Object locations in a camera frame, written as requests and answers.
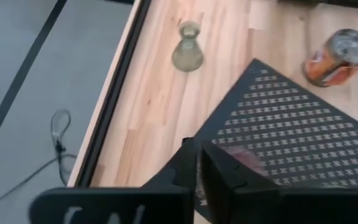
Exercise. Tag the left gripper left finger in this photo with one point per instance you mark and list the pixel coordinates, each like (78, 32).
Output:
(120, 205)

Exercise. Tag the pink ribbed glass candle holder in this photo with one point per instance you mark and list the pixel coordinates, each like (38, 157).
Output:
(244, 158)

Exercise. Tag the metal scented candle tin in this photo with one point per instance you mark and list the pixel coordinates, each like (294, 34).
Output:
(331, 67)

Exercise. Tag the black perforated metal shelf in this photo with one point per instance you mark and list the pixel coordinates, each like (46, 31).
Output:
(291, 124)

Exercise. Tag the clear glass vase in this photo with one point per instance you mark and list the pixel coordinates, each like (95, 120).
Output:
(187, 56)

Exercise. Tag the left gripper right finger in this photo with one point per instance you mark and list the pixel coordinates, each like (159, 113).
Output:
(259, 205)

